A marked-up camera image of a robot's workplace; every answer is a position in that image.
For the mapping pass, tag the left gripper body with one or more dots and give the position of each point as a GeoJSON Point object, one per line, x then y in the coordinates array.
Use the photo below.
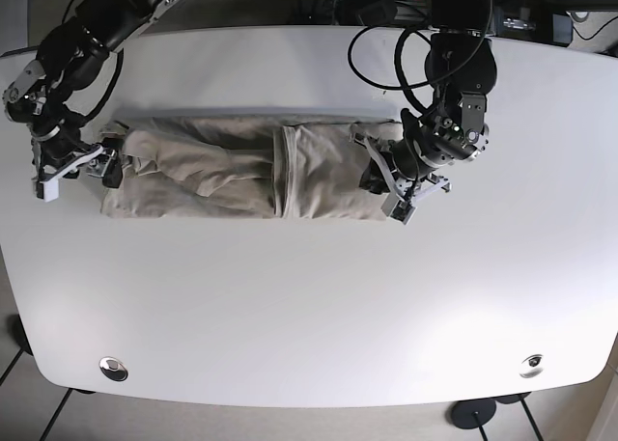
{"type": "Point", "coordinates": [452, 128]}

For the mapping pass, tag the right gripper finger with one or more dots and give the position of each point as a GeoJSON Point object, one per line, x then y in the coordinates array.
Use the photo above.
{"type": "Point", "coordinates": [112, 178]}

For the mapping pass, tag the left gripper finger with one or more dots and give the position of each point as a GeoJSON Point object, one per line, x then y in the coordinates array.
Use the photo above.
{"type": "Point", "coordinates": [372, 180]}

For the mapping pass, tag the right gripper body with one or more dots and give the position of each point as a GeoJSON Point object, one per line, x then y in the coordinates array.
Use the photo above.
{"type": "Point", "coordinates": [58, 149]}

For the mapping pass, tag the cream white T-shirt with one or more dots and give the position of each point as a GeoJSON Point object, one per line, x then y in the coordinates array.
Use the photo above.
{"type": "Point", "coordinates": [262, 167]}

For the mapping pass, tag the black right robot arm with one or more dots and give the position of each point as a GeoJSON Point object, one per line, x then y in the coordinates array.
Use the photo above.
{"type": "Point", "coordinates": [69, 59]}

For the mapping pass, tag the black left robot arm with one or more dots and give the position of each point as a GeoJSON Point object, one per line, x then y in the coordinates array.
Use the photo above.
{"type": "Point", "coordinates": [460, 59]}

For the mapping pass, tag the left silver table grommet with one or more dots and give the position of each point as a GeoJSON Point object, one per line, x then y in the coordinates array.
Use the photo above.
{"type": "Point", "coordinates": [113, 369]}

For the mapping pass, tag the silver table grommet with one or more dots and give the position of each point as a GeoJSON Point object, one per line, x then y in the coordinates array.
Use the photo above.
{"type": "Point", "coordinates": [532, 366]}
{"type": "Point", "coordinates": [113, 369]}

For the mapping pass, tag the right silver table grommet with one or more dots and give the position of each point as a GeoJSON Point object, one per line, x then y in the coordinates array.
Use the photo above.
{"type": "Point", "coordinates": [532, 366]}

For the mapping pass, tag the black round stand base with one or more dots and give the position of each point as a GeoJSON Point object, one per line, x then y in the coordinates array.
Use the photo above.
{"type": "Point", "coordinates": [472, 414]}

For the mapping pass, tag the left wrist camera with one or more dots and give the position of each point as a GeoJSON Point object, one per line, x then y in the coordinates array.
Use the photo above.
{"type": "Point", "coordinates": [396, 208]}

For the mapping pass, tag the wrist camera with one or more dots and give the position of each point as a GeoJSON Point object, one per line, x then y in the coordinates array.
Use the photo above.
{"type": "Point", "coordinates": [396, 208]}
{"type": "Point", "coordinates": [46, 190]}

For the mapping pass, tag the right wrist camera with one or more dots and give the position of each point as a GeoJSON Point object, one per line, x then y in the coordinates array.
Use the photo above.
{"type": "Point", "coordinates": [46, 190]}

